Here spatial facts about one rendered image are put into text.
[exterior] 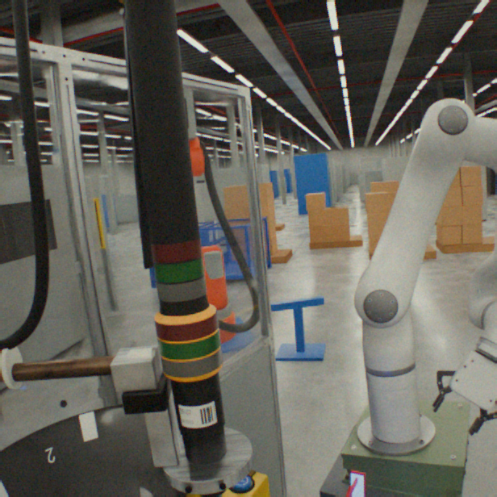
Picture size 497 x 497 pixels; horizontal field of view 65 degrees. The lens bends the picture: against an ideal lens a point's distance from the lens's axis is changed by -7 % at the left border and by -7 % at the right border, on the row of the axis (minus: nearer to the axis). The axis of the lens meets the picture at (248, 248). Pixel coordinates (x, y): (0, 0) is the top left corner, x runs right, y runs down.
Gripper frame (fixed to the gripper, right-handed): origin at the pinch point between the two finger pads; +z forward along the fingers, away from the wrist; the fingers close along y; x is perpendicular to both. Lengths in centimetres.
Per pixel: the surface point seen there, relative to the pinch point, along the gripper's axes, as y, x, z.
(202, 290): -30, -77, -6
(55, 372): -35, -79, 5
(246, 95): -116, 35, -61
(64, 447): -40, -66, 20
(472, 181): -58, 684, -320
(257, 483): -26.9, -18.5, 30.9
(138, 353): -31, -77, 0
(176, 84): -36, -82, -16
